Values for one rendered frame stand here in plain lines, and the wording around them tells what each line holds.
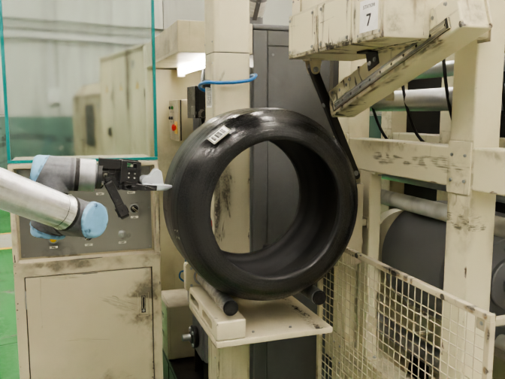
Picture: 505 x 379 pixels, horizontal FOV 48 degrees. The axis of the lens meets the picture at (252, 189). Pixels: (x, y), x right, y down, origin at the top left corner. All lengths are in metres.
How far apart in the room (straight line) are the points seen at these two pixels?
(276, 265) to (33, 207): 0.89
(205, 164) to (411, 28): 0.63
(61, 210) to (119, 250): 0.95
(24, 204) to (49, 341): 1.10
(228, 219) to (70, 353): 0.86
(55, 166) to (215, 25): 0.73
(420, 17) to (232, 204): 0.88
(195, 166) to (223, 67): 0.49
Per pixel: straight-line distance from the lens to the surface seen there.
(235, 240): 1.98
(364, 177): 2.14
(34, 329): 2.35
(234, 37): 1.95
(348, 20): 1.62
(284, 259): 1.94
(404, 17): 1.50
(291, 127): 1.60
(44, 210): 1.37
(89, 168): 1.56
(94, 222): 1.45
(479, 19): 1.50
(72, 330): 2.35
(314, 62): 1.97
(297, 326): 1.78
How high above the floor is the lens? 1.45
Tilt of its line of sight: 8 degrees down
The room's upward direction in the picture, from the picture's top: straight up
